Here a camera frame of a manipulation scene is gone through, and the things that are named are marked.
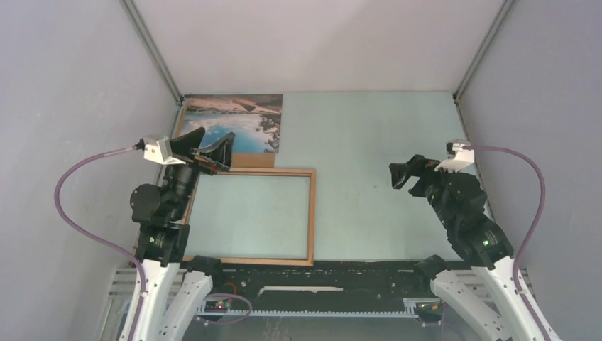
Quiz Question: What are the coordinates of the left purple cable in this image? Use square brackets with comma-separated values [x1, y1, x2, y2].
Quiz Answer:
[54, 146, 149, 341]

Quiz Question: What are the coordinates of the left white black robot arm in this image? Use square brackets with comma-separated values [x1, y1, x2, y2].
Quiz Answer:
[120, 127, 236, 340]

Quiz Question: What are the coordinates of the left corner aluminium profile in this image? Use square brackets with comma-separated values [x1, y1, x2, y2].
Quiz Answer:
[119, 0, 183, 104]

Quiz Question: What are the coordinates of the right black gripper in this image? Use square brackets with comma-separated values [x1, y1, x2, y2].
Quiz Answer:
[388, 153, 461, 229]

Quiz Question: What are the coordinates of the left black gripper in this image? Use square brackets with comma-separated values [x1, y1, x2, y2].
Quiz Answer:
[165, 127, 235, 219]

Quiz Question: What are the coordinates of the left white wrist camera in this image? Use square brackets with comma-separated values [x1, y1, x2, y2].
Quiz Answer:
[141, 134, 185, 166]

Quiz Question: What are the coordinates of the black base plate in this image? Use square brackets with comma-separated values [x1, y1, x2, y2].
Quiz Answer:
[213, 261, 438, 313]

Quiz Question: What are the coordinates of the landscape photo print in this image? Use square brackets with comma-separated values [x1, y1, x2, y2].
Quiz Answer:
[177, 94, 283, 153]

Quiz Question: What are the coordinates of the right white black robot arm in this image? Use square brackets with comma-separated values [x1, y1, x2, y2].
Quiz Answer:
[389, 154, 560, 340]

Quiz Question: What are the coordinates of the corner aluminium profile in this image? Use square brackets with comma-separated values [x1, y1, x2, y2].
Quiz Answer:
[119, 0, 183, 104]
[453, 0, 515, 104]

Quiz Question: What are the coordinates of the brown cardboard backing board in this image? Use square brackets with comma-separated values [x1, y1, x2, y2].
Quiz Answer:
[176, 103, 281, 168]

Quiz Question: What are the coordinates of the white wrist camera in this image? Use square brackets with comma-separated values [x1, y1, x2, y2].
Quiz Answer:
[141, 134, 185, 166]
[434, 139, 475, 173]

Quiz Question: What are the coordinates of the wooden picture frame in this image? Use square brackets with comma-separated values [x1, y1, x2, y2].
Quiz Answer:
[183, 168, 317, 266]

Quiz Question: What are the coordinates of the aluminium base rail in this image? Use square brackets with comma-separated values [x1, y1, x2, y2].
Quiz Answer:
[118, 256, 547, 340]

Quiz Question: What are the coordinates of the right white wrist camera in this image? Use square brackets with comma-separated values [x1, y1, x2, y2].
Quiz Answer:
[434, 139, 475, 173]

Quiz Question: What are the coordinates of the right corner aluminium profile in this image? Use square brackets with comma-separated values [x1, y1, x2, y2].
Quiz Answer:
[453, 0, 515, 104]

